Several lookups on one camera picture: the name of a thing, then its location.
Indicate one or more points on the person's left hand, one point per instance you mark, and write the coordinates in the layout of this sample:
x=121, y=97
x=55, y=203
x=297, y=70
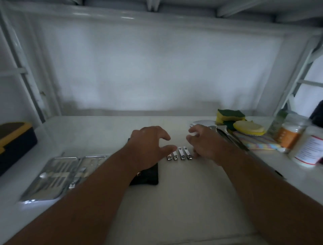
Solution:
x=145, y=149

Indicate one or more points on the person's right hand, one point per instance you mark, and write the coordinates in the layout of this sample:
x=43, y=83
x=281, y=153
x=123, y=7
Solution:
x=210, y=146

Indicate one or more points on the person's left thumb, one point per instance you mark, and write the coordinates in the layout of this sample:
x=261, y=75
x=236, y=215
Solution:
x=168, y=151

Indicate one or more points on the person's right fingers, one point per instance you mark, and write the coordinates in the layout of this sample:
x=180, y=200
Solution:
x=194, y=139

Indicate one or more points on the person's left forearm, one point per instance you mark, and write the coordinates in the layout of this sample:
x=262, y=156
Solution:
x=83, y=199

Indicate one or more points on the person's right forearm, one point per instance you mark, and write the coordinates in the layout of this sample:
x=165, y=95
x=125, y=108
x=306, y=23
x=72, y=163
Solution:
x=272, y=202

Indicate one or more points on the large silver nail clipper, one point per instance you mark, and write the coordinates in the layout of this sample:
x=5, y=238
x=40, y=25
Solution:
x=187, y=152
x=181, y=153

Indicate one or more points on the silver spoon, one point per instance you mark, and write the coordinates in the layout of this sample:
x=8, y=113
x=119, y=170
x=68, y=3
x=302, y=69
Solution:
x=203, y=123

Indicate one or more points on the black pouch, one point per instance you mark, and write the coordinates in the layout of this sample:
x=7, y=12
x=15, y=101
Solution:
x=149, y=175

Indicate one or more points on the metal tongs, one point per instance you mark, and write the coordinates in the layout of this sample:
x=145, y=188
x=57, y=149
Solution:
x=231, y=137

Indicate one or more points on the yellow and green sponge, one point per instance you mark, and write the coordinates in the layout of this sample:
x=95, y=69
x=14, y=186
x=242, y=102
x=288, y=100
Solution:
x=230, y=115

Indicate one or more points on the round yellow sponge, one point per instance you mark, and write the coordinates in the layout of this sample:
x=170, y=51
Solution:
x=248, y=127

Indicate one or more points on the striped cloth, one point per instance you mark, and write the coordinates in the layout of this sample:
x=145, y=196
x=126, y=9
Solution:
x=260, y=143

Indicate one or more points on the clear green bottle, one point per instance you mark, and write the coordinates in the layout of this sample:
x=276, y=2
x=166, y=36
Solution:
x=276, y=123

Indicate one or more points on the black pen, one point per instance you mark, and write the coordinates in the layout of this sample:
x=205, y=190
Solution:
x=280, y=174

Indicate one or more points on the orange label bottle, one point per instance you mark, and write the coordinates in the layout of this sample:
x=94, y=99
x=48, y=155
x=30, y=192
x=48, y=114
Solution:
x=290, y=135

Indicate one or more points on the open silver manicure set case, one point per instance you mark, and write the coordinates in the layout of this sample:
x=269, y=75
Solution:
x=56, y=176

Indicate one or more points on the white bottle red label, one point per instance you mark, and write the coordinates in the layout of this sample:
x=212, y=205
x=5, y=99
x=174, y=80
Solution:
x=309, y=149

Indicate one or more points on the dark container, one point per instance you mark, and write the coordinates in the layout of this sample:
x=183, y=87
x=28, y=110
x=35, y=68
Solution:
x=318, y=113

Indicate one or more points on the black and yellow box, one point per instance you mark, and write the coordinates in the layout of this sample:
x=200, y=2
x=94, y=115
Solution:
x=15, y=146

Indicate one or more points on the white metal rack frame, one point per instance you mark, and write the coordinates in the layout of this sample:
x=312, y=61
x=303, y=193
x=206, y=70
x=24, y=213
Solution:
x=21, y=63

